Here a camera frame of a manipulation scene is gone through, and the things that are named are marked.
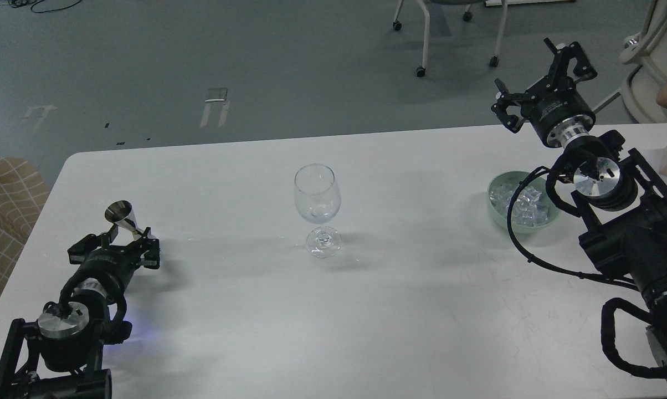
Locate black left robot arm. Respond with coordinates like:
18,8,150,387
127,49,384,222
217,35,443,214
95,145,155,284
0,225,160,398

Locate clear ice cubes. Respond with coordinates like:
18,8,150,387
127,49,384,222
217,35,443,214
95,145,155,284
490,182,551,227

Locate black floor cable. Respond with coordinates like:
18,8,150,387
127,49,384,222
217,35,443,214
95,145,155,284
0,0,84,24

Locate clear wine glass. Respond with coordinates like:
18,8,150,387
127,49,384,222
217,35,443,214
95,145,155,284
294,163,342,258

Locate steel cocktail jigger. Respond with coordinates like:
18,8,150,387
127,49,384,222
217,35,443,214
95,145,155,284
105,200,156,240

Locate green bowl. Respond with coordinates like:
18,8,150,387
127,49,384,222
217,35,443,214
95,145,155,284
486,170,561,234

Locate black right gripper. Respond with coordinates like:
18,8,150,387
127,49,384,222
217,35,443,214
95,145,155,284
491,38,599,149

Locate white rolling chair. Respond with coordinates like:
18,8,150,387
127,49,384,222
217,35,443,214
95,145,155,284
392,0,509,78

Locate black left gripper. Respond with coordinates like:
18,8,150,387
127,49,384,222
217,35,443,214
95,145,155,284
68,227,161,300

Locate cream white chair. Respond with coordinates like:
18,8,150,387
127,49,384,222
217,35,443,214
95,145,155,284
593,1,667,123

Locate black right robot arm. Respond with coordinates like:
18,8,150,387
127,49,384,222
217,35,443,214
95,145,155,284
491,38,667,381

